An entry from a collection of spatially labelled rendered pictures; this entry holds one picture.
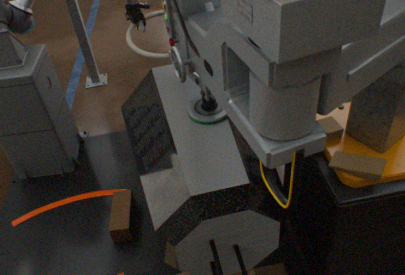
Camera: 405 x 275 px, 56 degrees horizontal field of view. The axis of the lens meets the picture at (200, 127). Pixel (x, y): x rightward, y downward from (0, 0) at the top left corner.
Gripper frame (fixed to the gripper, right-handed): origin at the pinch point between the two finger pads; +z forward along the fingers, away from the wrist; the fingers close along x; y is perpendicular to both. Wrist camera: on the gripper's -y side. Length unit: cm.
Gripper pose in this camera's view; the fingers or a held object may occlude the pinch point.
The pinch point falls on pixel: (141, 29)
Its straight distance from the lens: 254.8
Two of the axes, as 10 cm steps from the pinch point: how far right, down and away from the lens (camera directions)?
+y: -6.1, 6.1, -5.1
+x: 7.9, 4.1, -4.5
